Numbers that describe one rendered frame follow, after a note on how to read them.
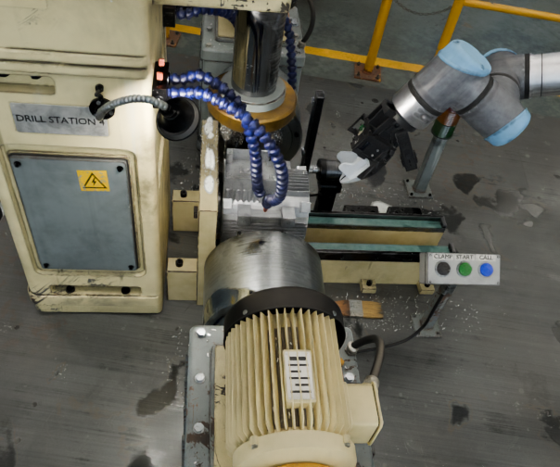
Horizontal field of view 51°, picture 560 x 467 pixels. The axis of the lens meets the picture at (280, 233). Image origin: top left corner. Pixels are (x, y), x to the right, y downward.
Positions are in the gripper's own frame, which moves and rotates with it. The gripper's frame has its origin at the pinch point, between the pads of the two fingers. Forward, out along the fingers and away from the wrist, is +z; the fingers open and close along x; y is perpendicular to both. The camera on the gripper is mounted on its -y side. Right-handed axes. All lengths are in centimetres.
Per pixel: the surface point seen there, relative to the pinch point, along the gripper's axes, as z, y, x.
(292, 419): -6, 27, 63
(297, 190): 11.0, 5.0, -2.9
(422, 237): 10.6, -39.1, -8.8
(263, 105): -5.9, 26.9, 0.2
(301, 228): 15.6, 0.6, 3.2
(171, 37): 128, -12, -246
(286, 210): 14.1, 6.0, 1.6
